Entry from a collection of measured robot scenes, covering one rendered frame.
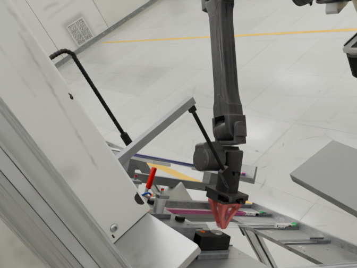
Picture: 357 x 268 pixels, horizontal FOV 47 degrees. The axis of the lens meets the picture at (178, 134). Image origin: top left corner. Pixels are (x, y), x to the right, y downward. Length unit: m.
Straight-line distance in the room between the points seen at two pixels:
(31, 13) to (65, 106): 8.29
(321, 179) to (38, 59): 1.35
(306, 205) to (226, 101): 1.47
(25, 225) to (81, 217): 0.03
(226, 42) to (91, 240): 0.86
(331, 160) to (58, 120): 1.39
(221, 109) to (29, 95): 0.71
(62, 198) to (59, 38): 8.56
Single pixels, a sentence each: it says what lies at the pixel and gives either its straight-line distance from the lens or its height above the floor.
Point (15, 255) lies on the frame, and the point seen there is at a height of 1.45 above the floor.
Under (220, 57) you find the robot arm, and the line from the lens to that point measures 1.06.
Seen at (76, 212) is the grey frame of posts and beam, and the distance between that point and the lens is 0.26.
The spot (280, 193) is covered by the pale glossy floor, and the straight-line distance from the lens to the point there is 2.55.
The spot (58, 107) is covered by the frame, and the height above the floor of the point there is 1.54.
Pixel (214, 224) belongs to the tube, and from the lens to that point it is 1.06.
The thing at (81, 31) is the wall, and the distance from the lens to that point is 8.96.
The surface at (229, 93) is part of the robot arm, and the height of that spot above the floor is 1.21.
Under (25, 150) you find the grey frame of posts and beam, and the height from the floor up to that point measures 1.57.
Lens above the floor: 1.65
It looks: 27 degrees down
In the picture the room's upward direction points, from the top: 29 degrees counter-clockwise
